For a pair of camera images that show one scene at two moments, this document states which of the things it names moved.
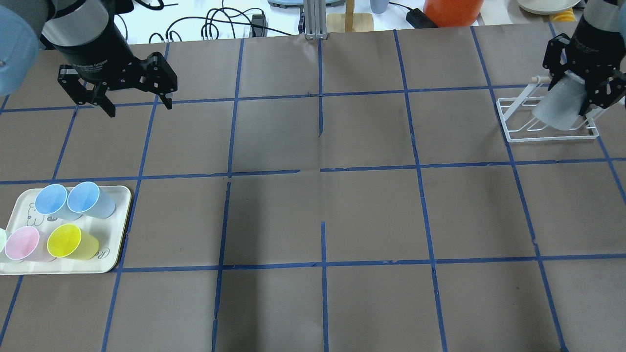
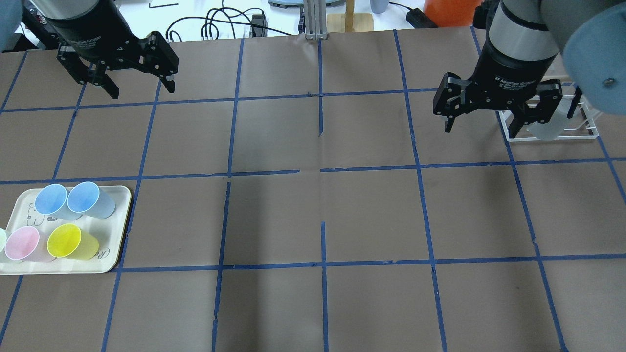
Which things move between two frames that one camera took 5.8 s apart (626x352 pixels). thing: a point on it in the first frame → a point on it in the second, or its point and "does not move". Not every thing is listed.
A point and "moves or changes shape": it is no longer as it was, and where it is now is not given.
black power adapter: x=419 y=20 does not move
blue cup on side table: x=379 y=6 does not move
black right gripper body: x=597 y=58 → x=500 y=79
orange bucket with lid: x=453 y=13 does not move
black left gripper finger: x=167 y=101 → x=169 y=85
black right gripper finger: x=596 y=95 → x=516 y=125
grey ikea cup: x=559 y=107 moves or changes shape
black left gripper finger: x=107 y=105 → x=108 y=84
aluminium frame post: x=315 y=11 does not move
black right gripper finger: x=551 y=61 → x=448 y=124
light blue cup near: x=86 y=197 does not move
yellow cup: x=68 y=241 does not move
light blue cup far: x=52 y=200 does not move
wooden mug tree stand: x=349 y=21 does not move
